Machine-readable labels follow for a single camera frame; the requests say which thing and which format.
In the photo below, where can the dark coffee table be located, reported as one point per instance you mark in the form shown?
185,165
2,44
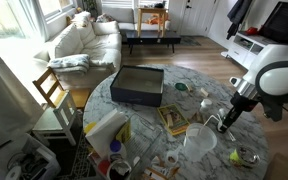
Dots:
151,37

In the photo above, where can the dark blue cardboard box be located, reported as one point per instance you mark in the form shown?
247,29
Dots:
138,85

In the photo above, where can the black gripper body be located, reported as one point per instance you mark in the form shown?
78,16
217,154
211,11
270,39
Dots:
240,104

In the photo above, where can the wooden side stool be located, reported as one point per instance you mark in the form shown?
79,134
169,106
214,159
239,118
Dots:
158,15

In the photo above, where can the clear plastic box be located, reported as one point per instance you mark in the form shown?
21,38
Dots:
127,150

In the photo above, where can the small wooden block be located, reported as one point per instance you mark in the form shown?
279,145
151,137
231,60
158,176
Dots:
204,92

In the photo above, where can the black television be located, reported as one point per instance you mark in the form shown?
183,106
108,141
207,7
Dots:
276,26

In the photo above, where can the white sofa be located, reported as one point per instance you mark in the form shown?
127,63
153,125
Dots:
101,42

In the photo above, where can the white pill bottle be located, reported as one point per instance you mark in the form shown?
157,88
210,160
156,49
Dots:
205,105

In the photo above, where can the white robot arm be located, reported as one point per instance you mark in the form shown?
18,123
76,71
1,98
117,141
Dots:
265,82

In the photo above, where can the white child chair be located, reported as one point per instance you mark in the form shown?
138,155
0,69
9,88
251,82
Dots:
56,123

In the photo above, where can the translucent plastic cup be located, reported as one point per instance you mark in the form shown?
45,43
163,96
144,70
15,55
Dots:
198,141

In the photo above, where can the wooden chair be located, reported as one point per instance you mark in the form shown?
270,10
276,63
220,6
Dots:
52,91

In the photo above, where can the white tv cabinet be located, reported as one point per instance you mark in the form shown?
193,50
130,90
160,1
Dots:
245,48

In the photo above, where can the yellow picture book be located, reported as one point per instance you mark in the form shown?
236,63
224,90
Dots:
175,122

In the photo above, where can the grey throw blanket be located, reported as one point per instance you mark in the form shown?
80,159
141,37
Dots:
70,64

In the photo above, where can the wooden sticks pile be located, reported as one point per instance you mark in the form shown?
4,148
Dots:
197,117

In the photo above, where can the wooden block near lid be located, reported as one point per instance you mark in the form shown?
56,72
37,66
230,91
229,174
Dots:
189,88

